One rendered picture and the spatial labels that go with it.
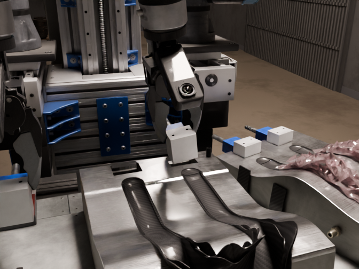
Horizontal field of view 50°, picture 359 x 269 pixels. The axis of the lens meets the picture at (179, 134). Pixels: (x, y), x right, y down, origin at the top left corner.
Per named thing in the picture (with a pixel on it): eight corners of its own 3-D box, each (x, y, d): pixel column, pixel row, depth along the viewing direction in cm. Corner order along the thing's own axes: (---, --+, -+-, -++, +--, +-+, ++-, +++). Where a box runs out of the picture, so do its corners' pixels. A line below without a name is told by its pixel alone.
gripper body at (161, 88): (182, 77, 75) (176, 14, 69) (198, 95, 68) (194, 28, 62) (144, 86, 73) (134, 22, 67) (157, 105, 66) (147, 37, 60)
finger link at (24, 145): (53, 167, 60) (29, 114, 56) (54, 186, 55) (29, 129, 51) (33, 174, 60) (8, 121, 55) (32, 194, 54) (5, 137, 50)
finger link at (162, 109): (157, 129, 77) (162, 86, 73) (166, 145, 72) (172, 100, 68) (142, 131, 76) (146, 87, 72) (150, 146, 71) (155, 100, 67)
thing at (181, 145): (154, 131, 83) (150, 109, 81) (176, 126, 85) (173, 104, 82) (173, 164, 73) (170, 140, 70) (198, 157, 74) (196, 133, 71)
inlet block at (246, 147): (205, 148, 94) (205, 128, 92) (220, 143, 97) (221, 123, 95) (243, 169, 85) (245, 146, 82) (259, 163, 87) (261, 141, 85)
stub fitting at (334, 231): (333, 232, 63) (325, 236, 62) (334, 224, 63) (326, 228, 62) (340, 236, 62) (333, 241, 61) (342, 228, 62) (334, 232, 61)
